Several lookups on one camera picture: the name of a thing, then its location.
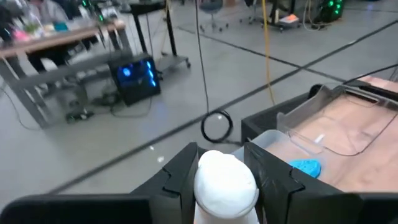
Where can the wooden desk grey legs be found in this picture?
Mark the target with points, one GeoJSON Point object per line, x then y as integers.
{"type": "Point", "coordinates": [62, 37]}

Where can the clear hard plastic bin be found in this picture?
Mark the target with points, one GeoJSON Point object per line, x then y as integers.
{"type": "Point", "coordinates": [298, 115]}

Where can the orange white device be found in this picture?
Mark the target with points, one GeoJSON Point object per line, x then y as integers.
{"type": "Point", "coordinates": [287, 20]}

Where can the black wheeled stand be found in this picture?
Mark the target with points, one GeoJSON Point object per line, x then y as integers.
{"type": "Point", "coordinates": [171, 31]}

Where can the blue scrub sponge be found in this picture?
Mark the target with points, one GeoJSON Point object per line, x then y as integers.
{"type": "Point", "coordinates": [306, 168]}

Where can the white CLEAR label bottle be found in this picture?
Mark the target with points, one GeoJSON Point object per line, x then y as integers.
{"type": "Point", "coordinates": [225, 186]}

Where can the translucent plastic storage bin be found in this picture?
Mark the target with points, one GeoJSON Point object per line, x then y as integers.
{"type": "Point", "coordinates": [357, 174]}

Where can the black computer tower blue lights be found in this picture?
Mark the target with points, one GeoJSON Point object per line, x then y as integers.
{"type": "Point", "coordinates": [133, 84]}

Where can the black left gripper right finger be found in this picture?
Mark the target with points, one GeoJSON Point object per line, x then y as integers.
{"type": "Point", "coordinates": [273, 180]}

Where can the grey office chair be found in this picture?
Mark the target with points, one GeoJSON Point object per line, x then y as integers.
{"type": "Point", "coordinates": [213, 7]}

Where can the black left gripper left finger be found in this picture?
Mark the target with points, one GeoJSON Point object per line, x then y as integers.
{"type": "Point", "coordinates": [177, 177]}

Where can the dark computer green lights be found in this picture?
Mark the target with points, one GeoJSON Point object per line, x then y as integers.
{"type": "Point", "coordinates": [331, 11]}

